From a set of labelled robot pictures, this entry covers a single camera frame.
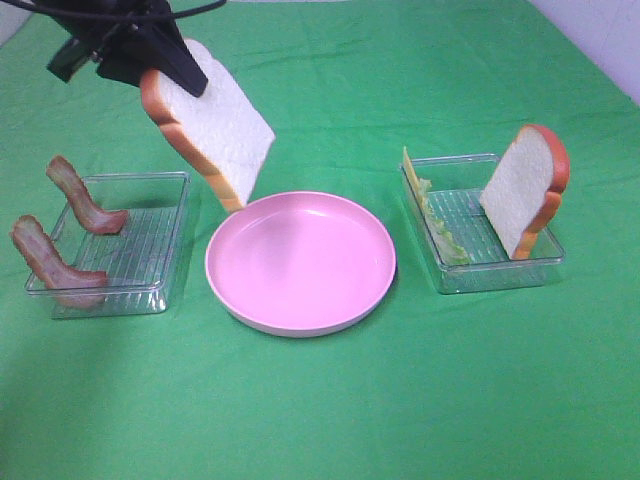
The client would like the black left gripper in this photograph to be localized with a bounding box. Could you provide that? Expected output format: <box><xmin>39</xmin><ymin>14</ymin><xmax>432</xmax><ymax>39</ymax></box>
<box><xmin>35</xmin><ymin>1</ymin><xmax>208</xmax><ymax>98</ymax></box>

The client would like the bread slice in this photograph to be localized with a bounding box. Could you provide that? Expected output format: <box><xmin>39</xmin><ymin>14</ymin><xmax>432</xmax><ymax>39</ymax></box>
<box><xmin>480</xmin><ymin>124</ymin><xmax>570</xmax><ymax>260</ymax></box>
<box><xmin>140</xmin><ymin>39</ymin><xmax>276</xmax><ymax>212</ymax></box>

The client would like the bacon strip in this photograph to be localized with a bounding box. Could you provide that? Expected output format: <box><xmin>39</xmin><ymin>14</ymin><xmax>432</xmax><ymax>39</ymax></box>
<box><xmin>10</xmin><ymin>215</ymin><xmax>108</xmax><ymax>290</ymax></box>
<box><xmin>46</xmin><ymin>155</ymin><xmax>129</xmax><ymax>235</ymax></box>

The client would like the green lettuce leaf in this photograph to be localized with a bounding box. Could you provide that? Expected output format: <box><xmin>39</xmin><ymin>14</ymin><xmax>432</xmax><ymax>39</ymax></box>
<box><xmin>417</xmin><ymin>178</ymin><xmax>470</xmax><ymax>265</ymax></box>

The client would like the left clear plastic tray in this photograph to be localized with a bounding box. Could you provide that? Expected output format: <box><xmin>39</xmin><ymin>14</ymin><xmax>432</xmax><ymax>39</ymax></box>
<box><xmin>25</xmin><ymin>172</ymin><xmax>191</xmax><ymax>319</ymax></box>

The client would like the clear plastic tray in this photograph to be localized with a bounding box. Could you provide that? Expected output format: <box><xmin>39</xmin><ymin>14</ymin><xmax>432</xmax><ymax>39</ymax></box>
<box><xmin>25</xmin><ymin>172</ymin><xmax>191</xmax><ymax>319</ymax></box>
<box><xmin>400</xmin><ymin>153</ymin><xmax>564</xmax><ymax>294</ymax></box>

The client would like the pink round plate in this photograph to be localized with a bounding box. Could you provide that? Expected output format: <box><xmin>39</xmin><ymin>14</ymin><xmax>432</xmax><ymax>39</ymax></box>
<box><xmin>204</xmin><ymin>191</ymin><xmax>396</xmax><ymax>338</ymax></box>

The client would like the yellow cheese slice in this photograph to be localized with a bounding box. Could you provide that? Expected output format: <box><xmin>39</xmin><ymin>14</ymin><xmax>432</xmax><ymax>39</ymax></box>
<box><xmin>403</xmin><ymin>146</ymin><xmax>423</xmax><ymax>208</ymax></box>

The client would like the right clear plastic tray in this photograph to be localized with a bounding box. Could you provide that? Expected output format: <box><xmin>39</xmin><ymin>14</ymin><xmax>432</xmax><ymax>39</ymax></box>
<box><xmin>400</xmin><ymin>153</ymin><xmax>564</xmax><ymax>294</ymax></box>

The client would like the green tablecloth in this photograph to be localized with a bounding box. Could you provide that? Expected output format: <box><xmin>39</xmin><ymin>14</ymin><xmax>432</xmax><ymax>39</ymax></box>
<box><xmin>1</xmin><ymin>1</ymin><xmax>639</xmax><ymax>479</ymax></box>

